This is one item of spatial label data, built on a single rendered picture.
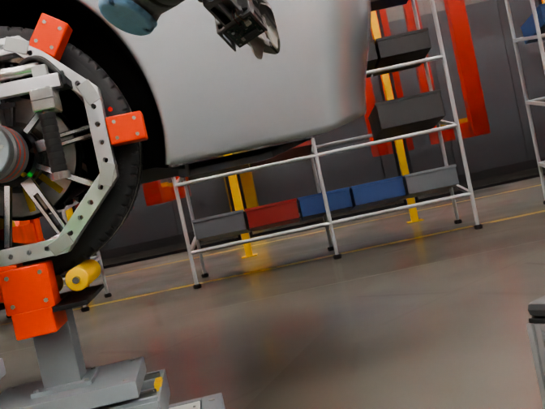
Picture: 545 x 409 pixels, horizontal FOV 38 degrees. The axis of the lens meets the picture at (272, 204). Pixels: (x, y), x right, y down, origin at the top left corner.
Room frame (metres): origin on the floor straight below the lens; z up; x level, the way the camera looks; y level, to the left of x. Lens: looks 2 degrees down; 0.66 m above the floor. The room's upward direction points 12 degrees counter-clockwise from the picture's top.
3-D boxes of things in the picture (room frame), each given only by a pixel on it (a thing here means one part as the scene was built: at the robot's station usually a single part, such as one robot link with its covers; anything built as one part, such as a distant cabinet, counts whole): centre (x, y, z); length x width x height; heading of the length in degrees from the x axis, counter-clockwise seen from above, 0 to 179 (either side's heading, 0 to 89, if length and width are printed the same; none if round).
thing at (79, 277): (2.04, 0.52, 0.51); 0.29 x 0.06 x 0.06; 5
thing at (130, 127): (1.96, 0.32, 0.85); 0.09 x 0.08 x 0.07; 95
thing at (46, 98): (1.74, 0.44, 0.93); 0.09 x 0.05 x 0.05; 5
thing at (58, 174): (1.71, 0.44, 0.83); 0.04 x 0.04 x 0.16
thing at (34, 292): (1.97, 0.63, 0.48); 0.16 x 0.12 x 0.17; 5
